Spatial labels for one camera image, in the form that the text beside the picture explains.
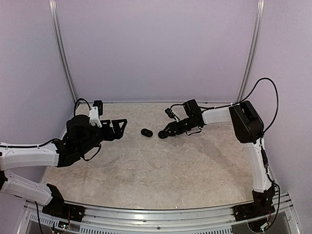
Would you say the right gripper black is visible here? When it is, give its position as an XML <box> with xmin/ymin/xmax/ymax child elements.
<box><xmin>161</xmin><ymin>117</ymin><xmax>198</xmax><ymax>136</ymax></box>

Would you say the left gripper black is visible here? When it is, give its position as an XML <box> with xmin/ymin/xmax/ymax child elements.
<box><xmin>78</xmin><ymin>118</ymin><xmax>127</xmax><ymax>155</ymax></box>

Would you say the black round earbud case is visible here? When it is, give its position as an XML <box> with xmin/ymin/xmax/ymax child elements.
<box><xmin>158</xmin><ymin>131</ymin><xmax>168</xmax><ymax>139</ymax></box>

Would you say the black earbud charging case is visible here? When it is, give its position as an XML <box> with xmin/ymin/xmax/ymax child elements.
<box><xmin>141</xmin><ymin>128</ymin><xmax>153</xmax><ymax>137</ymax></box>

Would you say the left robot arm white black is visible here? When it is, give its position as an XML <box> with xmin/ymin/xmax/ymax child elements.
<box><xmin>0</xmin><ymin>115</ymin><xmax>127</xmax><ymax>217</ymax></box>

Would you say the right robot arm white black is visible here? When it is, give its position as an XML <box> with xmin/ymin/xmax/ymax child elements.
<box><xmin>158</xmin><ymin>99</ymin><xmax>275</xmax><ymax>216</ymax></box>

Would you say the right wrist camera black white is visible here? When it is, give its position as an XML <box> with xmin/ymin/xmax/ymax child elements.
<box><xmin>165</xmin><ymin>108</ymin><xmax>180</xmax><ymax>122</ymax></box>

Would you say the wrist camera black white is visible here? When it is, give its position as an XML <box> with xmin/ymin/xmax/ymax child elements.
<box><xmin>165</xmin><ymin>108</ymin><xmax>180</xmax><ymax>122</ymax></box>
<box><xmin>89</xmin><ymin>100</ymin><xmax>103</xmax><ymax>128</ymax></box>

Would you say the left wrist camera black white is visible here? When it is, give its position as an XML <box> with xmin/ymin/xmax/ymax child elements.
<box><xmin>89</xmin><ymin>100</ymin><xmax>103</xmax><ymax>128</ymax></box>

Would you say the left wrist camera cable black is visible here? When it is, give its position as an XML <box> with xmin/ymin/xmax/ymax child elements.
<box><xmin>73</xmin><ymin>97</ymin><xmax>92</xmax><ymax>117</ymax></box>

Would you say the wrist camera cable black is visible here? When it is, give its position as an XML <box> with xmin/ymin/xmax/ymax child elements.
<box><xmin>73</xmin><ymin>97</ymin><xmax>92</xmax><ymax>117</ymax></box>
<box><xmin>170</xmin><ymin>78</ymin><xmax>281</xmax><ymax>220</ymax></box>

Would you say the right wrist camera cable black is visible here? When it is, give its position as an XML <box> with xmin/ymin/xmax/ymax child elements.
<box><xmin>170</xmin><ymin>78</ymin><xmax>281</xmax><ymax>220</ymax></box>

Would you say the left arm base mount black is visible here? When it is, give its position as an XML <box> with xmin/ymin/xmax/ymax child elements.
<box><xmin>42</xmin><ymin>203</ymin><xmax>85</xmax><ymax>222</ymax></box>

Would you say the front aluminium rail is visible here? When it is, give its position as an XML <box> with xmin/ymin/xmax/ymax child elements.
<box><xmin>23</xmin><ymin>192</ymin><xmax>299</xmax><ymax>234</ymax></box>

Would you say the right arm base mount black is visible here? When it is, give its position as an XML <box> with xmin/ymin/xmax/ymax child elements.
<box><xmin>233</xmin><ymin>202</ymin><xmax>275</xmax><ymax>221</ymax></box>

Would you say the left aluminium frame post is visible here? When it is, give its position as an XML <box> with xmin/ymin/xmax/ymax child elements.
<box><xmin>48</xmin><ymin>0</ymin><xmax>78</xmax><ymax>103</ymax></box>

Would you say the aluminium frame post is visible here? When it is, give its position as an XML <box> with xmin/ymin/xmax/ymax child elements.
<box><xmin>236</xmin><ymin>0</ymin><xmax>265</xmax><ymax>102</ymax></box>
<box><xmin>48</xmin><ymin>0</ymin><xmax>78</xmax><ymax>103</ymax></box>

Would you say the right aluminium frame post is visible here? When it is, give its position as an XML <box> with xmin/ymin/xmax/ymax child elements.
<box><xmin>236</xmin><ymin>0</ymin><xmax>265</xmax><ymax>102</ymax></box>

